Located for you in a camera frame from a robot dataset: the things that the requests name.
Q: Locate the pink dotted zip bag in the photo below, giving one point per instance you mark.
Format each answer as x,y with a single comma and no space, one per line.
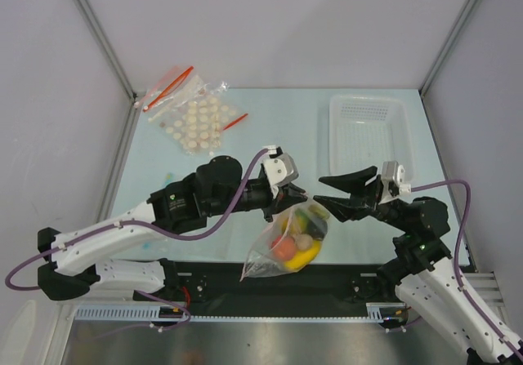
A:
260,263

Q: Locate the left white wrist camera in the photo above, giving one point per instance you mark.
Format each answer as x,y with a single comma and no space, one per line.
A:
279,167

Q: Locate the left aluminium frame post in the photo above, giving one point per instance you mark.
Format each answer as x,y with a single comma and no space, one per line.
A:
96,29

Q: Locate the yellow banana bunch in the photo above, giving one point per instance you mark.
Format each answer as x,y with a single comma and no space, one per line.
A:
303,258

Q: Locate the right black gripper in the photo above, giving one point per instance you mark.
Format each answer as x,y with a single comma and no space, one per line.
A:
376,198

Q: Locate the right aluminium frame post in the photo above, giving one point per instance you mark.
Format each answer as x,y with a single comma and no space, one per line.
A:
451,40

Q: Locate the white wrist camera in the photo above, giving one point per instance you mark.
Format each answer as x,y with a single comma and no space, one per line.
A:
279,167
392,183

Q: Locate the beige garlic bulb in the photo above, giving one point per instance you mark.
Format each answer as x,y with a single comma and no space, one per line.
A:
304,242

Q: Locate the white slotted cable duct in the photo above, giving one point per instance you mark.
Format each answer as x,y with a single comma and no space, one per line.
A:
373,313

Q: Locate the green orange mango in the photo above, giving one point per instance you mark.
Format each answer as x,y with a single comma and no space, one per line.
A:
311,215

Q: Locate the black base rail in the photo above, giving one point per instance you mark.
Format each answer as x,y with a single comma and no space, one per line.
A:
316,291

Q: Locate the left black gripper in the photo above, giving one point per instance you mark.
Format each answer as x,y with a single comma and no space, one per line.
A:
274,203

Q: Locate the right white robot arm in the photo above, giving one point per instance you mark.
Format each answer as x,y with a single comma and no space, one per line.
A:
425,275

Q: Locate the cream dotted zip bag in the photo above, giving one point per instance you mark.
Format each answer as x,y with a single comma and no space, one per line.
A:
196,118

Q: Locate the dark purple fruit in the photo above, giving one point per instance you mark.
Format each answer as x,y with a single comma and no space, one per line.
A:
317,229

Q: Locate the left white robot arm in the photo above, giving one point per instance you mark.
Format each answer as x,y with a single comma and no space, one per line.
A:
186,210

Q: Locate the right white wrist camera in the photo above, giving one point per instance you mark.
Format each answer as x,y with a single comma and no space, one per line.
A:
392,183

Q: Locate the red zipper clear bag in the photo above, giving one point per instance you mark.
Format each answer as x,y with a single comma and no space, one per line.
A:
177,86

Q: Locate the red orange peach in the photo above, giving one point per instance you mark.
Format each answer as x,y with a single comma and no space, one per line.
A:
283,248

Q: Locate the aluminium frame post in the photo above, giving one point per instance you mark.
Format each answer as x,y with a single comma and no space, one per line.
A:
96,29
451,40

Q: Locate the white perforated plastic basket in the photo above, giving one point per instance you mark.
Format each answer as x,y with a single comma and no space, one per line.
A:
367,131

